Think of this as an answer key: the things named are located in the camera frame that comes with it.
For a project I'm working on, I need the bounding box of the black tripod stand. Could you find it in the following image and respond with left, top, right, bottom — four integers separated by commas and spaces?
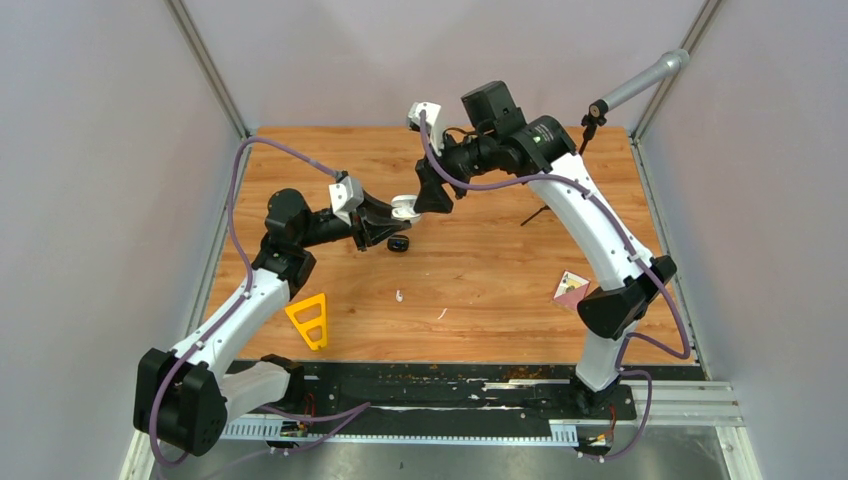
519, 99, 607, 228

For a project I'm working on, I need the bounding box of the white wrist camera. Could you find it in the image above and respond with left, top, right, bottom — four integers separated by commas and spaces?
328, 175, 364, 226
407, 101, 445, 156

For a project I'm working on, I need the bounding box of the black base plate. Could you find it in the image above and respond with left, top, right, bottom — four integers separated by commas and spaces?
303, 361, 637, 421

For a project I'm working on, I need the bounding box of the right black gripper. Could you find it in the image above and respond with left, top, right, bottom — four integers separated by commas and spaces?
415, 126, 498, 211

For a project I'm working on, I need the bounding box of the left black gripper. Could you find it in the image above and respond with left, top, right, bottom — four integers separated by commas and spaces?
299, 187, 412, 252

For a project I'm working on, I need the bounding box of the white slotted cable duct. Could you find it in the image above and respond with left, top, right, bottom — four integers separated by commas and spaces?
221, 412, 579, 447

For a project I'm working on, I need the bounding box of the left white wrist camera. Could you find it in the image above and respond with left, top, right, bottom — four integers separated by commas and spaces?
328, 175, 364, 226

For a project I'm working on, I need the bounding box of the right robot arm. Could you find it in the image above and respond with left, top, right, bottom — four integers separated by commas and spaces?
407, 80, 676, 418

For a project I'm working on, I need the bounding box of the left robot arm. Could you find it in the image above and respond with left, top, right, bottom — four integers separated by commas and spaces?
133, 182, 419, 456

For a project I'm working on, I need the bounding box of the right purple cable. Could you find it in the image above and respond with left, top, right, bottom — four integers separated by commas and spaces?
418, 109, 692, 462

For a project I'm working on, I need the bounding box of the red playing card box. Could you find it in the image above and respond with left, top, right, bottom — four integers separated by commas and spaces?
552, 270, 591, 311

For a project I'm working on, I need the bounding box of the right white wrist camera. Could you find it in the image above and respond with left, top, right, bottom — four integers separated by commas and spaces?
407, 101, 445, 156

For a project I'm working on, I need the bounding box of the white earbud charging case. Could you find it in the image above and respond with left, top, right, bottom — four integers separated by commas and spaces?
390, 194, 421, 223

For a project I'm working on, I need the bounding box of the yellow triangular plastic piece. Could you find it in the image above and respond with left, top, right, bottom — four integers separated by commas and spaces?
284, 293, 329, 351

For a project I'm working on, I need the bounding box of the grey metal cylinder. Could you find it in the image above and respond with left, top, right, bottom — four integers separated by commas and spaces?
588, 49, 690, 119

